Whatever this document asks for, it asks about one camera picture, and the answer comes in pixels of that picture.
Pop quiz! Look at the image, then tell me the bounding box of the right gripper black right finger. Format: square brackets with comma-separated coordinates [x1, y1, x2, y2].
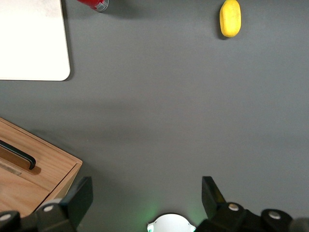
[194, 175, 302, 232]

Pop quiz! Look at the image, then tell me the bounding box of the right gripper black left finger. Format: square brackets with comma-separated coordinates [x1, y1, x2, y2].
[0, 176, 94, 232]

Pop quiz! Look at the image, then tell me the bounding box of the red coke bottle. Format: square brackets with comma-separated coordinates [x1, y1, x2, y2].
[76, 0, 110, 13]

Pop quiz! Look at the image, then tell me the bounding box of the white rectangular tray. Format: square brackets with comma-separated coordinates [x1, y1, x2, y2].
[0, 0, 71, 82]

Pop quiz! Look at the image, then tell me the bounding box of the wooden drawer cabinet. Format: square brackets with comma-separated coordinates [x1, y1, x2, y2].
[0, 117, 83, 218]

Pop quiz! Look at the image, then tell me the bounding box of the yellow lemon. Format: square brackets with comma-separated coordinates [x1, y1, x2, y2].
[219, 0, 242, 39]

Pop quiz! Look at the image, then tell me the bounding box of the black drawer handle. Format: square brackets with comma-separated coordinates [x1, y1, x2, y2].
[0, 139, 37, 171]

